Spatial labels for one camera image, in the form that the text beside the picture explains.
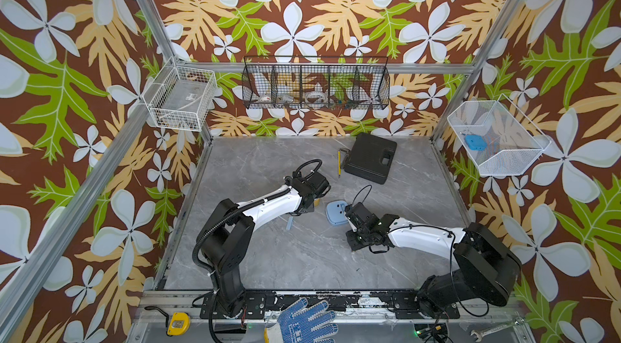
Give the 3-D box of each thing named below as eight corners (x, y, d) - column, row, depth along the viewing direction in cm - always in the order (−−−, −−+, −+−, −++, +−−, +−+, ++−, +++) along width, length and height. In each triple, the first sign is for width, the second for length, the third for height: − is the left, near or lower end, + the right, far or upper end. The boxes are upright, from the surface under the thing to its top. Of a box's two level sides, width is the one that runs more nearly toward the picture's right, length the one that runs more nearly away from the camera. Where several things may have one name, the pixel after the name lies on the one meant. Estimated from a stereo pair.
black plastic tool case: (341, 170, 109) (342, 163, 105) (357, 137, 123) (359, 130, 119) (383, 186, 104) (386, 179, 100) (396, 150, 118) (399, 142, 114)
